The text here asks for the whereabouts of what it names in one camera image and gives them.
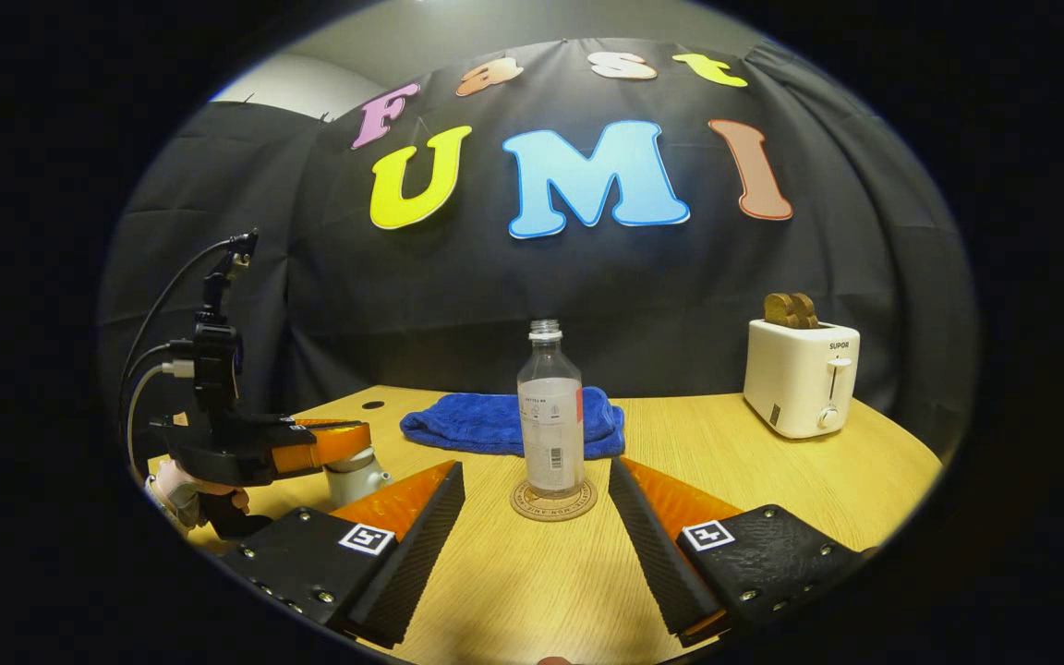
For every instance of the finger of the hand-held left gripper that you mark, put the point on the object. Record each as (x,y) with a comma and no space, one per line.
(329,445)

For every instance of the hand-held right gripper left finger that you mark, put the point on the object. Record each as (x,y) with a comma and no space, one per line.
(421,554)

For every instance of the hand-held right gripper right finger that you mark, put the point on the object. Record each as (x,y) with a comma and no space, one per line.
(647,554)

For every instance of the round wooden coaster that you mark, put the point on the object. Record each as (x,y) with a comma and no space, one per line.
(532,508)

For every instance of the clear plastic water bottle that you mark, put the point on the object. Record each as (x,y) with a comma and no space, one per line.
(550,434)

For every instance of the blue towel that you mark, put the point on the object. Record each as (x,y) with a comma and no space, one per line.
(467,425)

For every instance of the white toaster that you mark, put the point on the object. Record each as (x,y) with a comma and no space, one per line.
(795,388)

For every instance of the brown toast slice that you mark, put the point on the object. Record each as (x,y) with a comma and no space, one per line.
(777,311)
(807,312)

